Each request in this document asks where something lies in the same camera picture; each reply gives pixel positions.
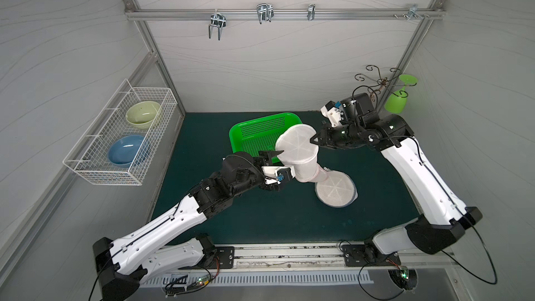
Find green plastic basket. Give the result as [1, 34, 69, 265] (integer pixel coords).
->
[228, 112, 302, 157]

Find round white mesh bag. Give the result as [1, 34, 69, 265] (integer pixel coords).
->
[275, 124, 328, 183]

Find white mesh laundry bag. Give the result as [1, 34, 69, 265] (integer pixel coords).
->
[315, 171, 358, 208]

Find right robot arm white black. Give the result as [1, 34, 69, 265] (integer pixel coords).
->
[310, 93, 483, 264]

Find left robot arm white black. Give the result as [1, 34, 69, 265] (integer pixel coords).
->
[93, 150, 295, 300]

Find green plastic wine glass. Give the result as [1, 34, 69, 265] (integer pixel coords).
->
[385, 74, 418, 114]

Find metal cup holder stand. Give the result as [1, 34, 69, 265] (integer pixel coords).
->
[354, 64, 402, 96]

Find light green ceramic bowl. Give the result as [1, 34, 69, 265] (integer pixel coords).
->
[125, 100, 161, 130]

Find metal clip hook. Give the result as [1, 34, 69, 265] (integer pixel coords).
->
[307, 4, 316, 21]

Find blue ceramic bowl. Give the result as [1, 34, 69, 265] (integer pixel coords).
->
[107, 135, 152, 168]

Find metal double hook left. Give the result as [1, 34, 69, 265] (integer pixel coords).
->
[208, 13, 227, 40]

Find metal double hook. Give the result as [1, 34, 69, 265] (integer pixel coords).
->
[208, 13, 227, 40]
[256, 4, 274, 25]

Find metal double hook middle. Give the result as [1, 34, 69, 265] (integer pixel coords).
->
[256, 4, 274, 25]

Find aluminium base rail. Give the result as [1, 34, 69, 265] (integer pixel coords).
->
[116, 240, 461, 275]

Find white slotted cable duct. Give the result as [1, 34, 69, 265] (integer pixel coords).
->
[141, 270, 374, 288]

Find aluminium top rail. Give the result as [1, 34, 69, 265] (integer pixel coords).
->
[125, 6, 446, 22]

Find metal bracket hook right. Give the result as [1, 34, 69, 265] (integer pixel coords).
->
[393, 4, 431, 21]

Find white wire wall basket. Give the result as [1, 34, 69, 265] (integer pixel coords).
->
[63, 80, 178, 186]

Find black cable bundle left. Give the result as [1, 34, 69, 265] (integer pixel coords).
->
[164, 254, 221, 298]

